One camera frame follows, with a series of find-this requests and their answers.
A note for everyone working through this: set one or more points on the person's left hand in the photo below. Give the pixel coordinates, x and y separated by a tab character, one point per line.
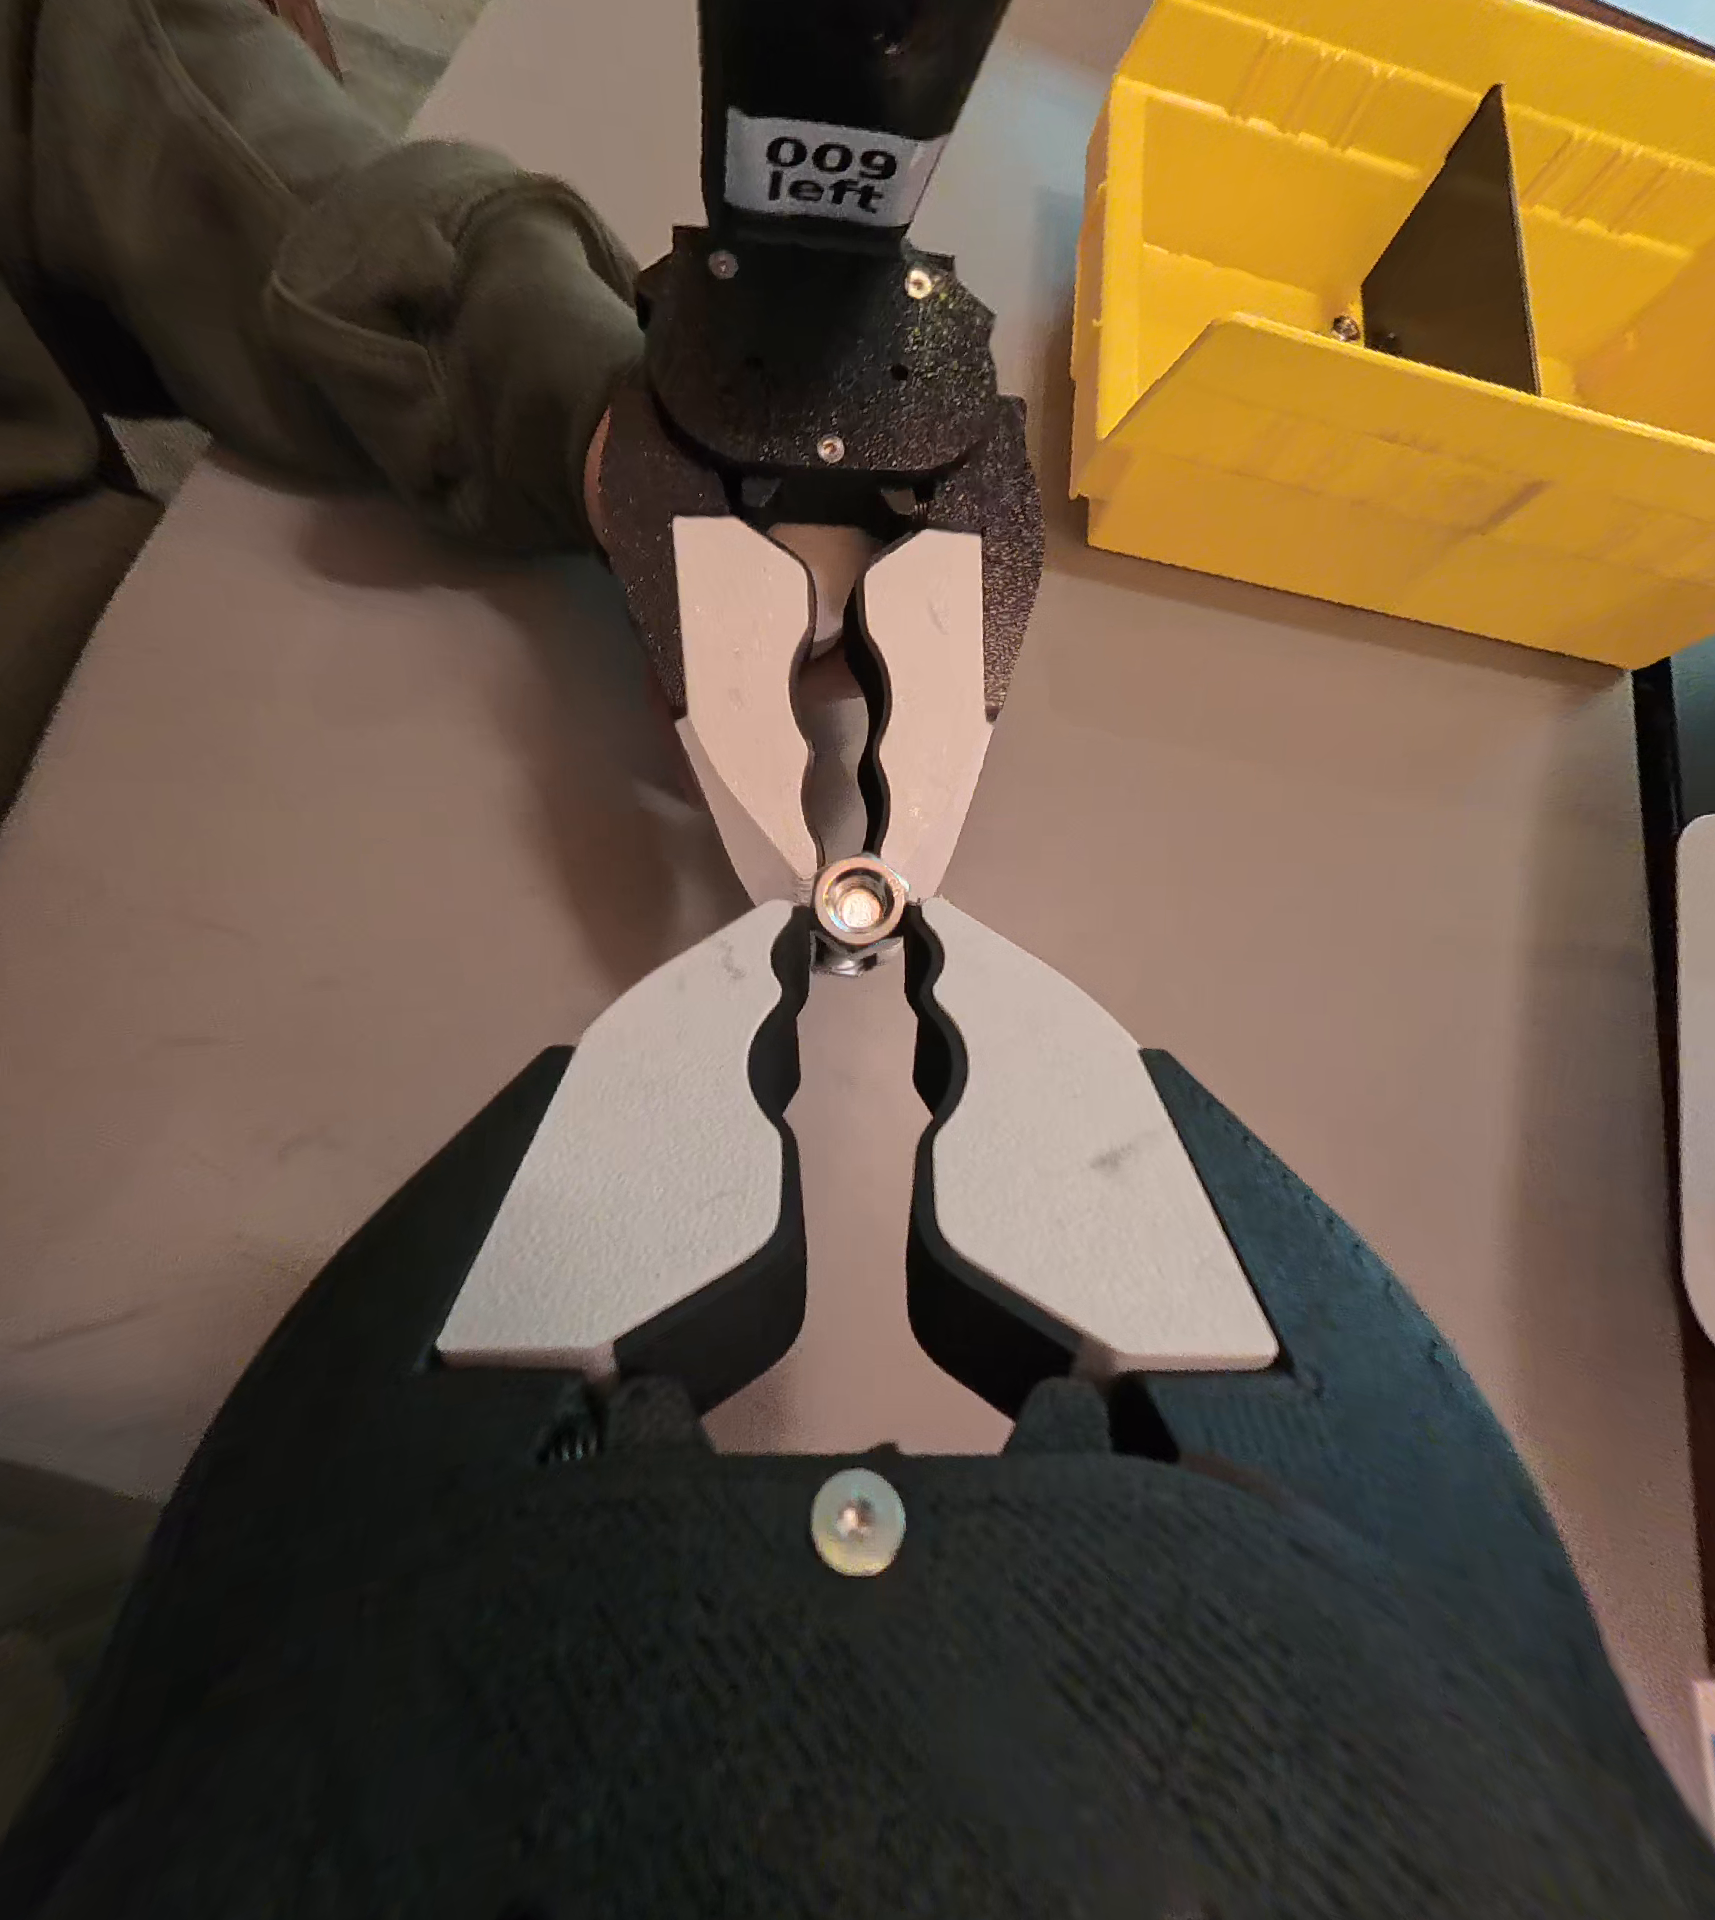
597	494

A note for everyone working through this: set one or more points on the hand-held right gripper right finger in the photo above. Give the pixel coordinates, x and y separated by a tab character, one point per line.
1083	1184

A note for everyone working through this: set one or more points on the black bin divider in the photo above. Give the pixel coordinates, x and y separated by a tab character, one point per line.
1467	271

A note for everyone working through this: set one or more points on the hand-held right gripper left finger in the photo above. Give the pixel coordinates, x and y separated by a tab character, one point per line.
649	1171

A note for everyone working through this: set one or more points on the yellow plastic bin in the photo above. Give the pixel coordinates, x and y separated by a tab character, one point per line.
1323	494

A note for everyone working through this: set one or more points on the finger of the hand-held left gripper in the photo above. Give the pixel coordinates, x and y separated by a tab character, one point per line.
941	675
739	660

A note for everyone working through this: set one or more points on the person's left forearm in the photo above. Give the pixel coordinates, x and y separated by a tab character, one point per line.
423	301

